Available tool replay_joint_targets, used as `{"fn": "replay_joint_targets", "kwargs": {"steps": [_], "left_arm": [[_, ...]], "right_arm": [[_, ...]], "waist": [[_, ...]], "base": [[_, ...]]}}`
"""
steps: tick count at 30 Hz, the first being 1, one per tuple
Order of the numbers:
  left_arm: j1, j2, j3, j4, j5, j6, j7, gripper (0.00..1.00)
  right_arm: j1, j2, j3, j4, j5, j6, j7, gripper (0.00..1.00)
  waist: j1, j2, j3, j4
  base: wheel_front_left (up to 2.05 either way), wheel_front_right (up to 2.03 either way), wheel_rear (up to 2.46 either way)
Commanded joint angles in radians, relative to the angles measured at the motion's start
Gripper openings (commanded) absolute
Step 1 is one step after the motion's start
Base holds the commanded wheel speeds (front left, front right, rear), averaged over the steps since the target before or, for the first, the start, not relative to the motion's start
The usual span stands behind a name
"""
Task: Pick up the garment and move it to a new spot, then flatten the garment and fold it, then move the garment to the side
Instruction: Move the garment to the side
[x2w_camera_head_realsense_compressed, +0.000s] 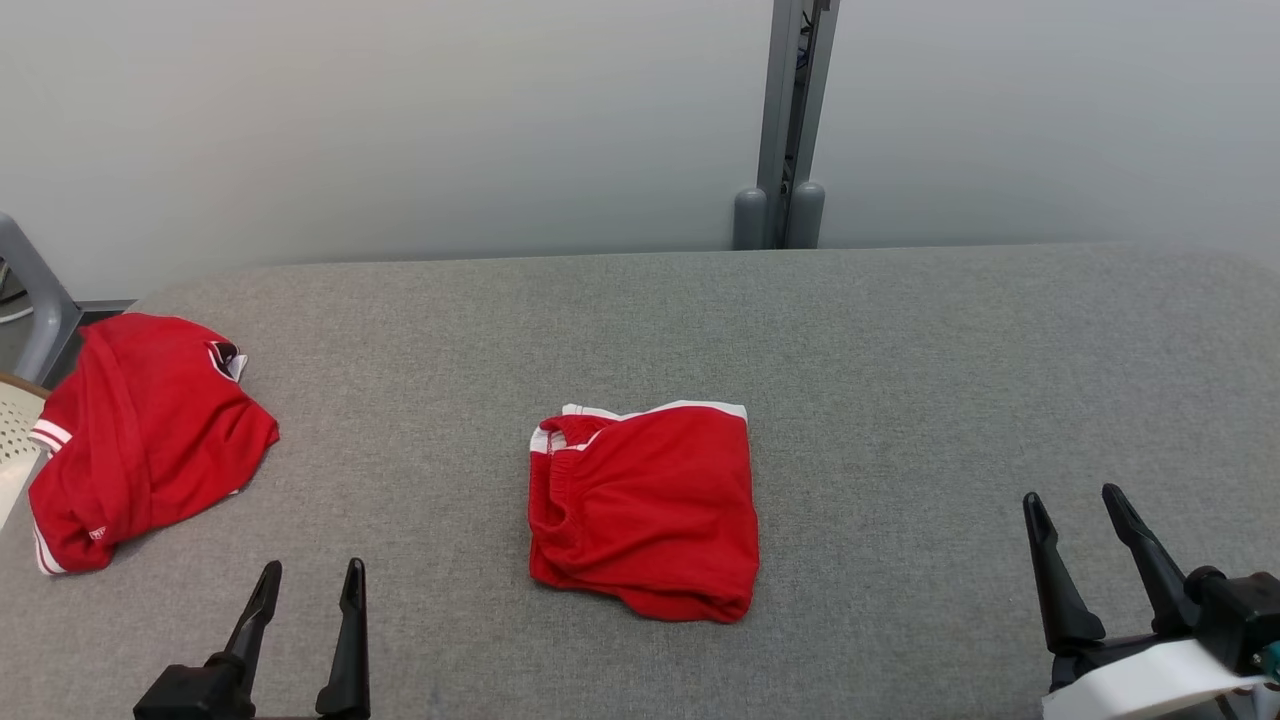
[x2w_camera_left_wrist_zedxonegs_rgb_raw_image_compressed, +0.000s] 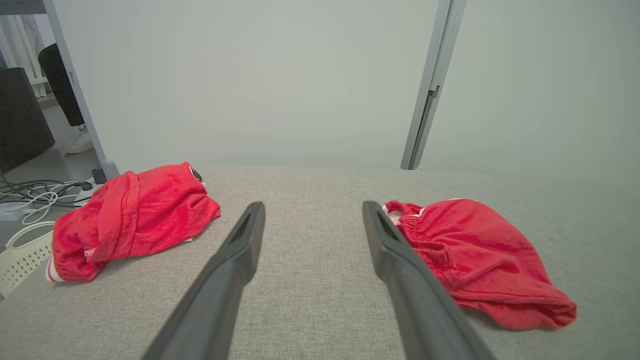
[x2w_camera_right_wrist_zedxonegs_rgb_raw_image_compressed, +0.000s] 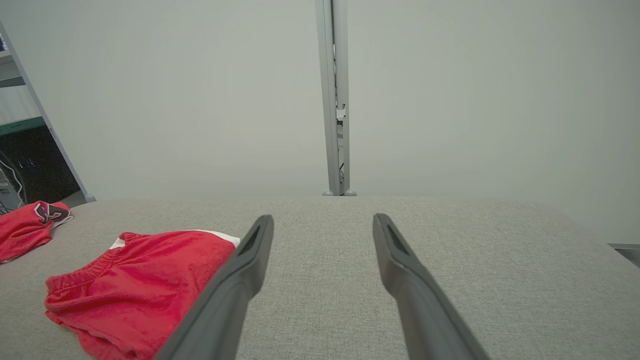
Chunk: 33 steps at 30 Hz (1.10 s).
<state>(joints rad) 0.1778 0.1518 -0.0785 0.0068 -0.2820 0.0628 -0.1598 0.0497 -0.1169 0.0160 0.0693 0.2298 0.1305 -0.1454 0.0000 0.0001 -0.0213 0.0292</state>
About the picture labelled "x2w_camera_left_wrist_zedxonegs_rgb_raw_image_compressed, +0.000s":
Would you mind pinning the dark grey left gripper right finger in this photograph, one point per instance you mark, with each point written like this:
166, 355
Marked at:
420, 320

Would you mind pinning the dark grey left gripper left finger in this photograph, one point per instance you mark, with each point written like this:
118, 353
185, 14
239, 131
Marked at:
210, 310

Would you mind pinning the red shorts white stripes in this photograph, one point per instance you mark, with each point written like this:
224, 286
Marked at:
490, 255

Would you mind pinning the red jersey shirt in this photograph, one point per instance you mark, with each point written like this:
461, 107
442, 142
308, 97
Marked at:
150, 215

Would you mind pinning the black power adapter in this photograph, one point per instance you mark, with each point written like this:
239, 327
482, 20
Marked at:
99, 176

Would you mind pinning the white plastic laundry basket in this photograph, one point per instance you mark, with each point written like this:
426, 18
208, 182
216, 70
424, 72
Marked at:
20, 260

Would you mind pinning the white shoe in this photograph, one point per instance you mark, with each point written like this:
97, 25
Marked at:
79, 142

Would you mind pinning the black cabinet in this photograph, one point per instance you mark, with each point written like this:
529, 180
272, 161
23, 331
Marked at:
20, 120

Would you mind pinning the black trouser leg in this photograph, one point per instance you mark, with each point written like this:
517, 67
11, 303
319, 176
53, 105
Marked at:
62, 85

